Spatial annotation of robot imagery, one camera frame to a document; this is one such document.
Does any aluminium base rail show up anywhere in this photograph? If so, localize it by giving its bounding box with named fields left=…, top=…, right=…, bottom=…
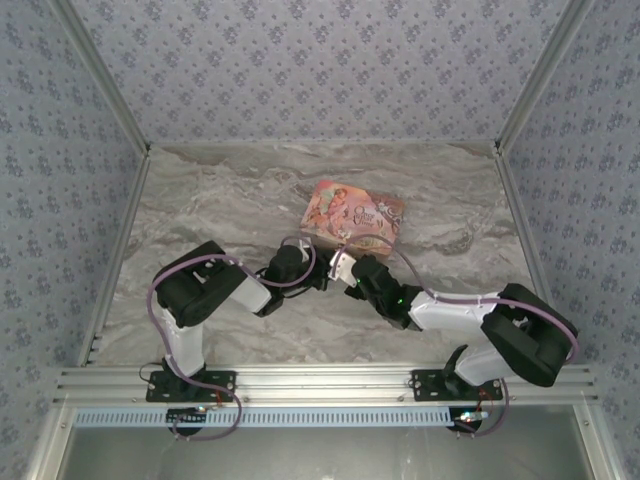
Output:
left=52, top=364, right=599, bottom=405

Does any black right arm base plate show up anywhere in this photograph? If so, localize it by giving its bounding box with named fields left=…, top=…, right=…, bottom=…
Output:
left=410, top=369, right=504, bottom=403

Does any grey sheet metal panel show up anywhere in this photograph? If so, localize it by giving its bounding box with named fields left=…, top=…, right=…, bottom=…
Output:
left=29, top=404, right=621, bottom=480

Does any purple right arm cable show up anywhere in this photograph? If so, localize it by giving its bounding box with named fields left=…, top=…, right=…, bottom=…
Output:
left=339, top=234, right=581, bottom=439

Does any white slotted cable duct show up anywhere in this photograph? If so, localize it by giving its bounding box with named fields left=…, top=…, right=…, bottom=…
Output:
left=73, top=405, right=466, bottom=430

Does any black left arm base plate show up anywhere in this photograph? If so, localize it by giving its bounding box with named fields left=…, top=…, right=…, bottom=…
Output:
left=145, top=370, right=237, bottom=403

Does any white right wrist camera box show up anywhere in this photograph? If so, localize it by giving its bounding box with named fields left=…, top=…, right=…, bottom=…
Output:
left=327, top=248, right=358, bottom=284

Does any pink decorated wooden box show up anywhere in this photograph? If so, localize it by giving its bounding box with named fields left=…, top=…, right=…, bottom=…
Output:
left=299, top=180, right=407, bottom=260

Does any aluminium frame post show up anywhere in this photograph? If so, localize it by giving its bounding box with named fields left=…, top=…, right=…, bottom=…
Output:
left=49, top=0, right=152, bottom=154
left=493, top=0, right=594, bottom=154

